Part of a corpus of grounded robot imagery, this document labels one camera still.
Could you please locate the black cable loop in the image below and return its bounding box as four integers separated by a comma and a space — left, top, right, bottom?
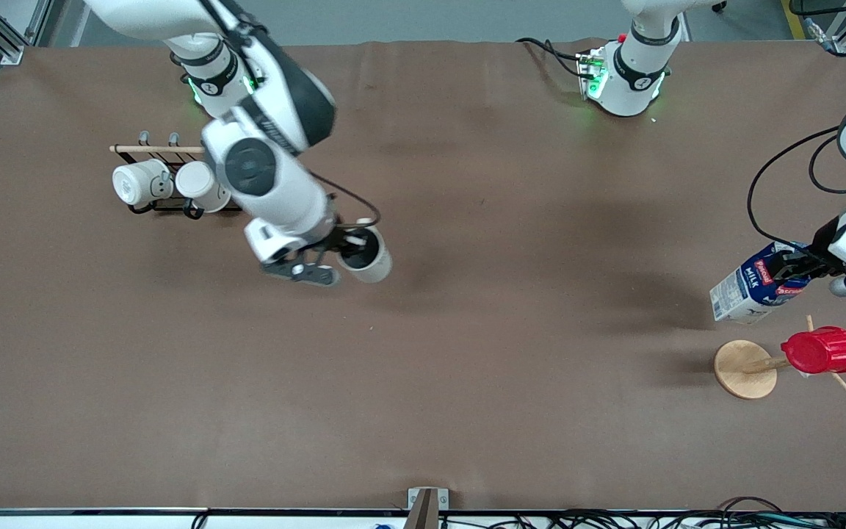
717, 497, 785, 517

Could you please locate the black cable tangle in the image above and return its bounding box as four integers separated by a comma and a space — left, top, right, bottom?
438, 510, 846, 529

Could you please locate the wooden mug tree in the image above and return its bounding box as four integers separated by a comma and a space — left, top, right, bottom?
714, 314, 846, 400

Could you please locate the blue white milk carton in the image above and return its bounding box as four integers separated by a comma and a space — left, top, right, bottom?
709, 242, 814, 325

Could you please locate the black left arm base cable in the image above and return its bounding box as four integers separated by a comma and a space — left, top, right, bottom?
516, 37, 587, 79

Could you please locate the grey mug with handle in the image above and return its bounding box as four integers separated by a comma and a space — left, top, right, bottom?
334, 219, 394, 284

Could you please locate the black wire mug rack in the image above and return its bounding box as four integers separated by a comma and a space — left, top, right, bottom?
109, 130, 247, 220

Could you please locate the white mug with grey print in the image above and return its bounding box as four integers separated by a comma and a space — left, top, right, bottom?
112, 159, 174, 209

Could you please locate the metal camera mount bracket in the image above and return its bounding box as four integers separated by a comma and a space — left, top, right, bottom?
407, 487, 449, 529

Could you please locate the plain white mug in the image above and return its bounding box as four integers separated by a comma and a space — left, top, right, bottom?
175, 161, 232, 215

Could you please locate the red ribbed cup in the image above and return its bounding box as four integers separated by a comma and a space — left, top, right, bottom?
781, 326, 846, 375

